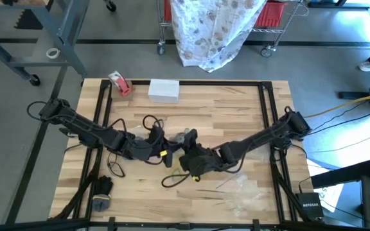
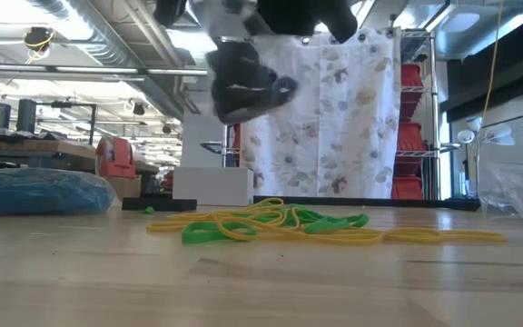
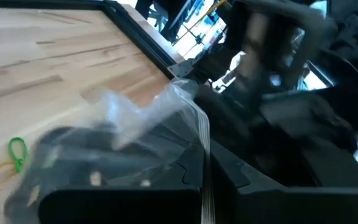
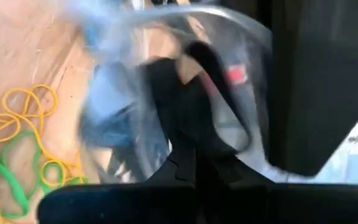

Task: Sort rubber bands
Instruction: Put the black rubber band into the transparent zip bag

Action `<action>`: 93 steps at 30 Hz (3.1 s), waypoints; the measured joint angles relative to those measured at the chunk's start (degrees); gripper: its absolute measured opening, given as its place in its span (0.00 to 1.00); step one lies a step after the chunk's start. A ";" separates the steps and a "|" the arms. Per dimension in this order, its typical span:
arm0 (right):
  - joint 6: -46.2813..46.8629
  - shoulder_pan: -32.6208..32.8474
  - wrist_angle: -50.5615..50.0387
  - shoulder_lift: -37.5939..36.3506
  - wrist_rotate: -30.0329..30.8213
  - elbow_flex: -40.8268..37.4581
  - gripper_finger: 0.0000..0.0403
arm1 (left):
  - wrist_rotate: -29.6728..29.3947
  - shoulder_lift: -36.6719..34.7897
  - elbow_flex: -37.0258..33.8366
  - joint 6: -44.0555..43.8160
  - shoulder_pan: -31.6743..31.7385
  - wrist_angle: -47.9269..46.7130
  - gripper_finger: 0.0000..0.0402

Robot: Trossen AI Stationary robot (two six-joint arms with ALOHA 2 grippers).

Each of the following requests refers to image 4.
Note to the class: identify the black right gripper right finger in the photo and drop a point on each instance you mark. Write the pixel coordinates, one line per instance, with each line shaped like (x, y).
(291, 205)

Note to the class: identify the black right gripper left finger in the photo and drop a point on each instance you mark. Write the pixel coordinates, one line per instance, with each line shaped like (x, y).
(120, 205)

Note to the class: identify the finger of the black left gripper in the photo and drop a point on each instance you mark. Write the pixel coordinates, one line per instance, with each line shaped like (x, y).
(322, 77)

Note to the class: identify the thin green rubber band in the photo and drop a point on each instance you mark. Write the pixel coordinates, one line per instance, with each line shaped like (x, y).
(37, 155)
(73, 181)

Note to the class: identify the wide green rubber band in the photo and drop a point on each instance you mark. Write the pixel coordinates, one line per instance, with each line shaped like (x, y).
(14, 186)

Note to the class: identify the clear plastic zip bag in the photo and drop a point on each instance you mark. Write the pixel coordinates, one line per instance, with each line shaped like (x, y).
(154, 40)
(110, 93)

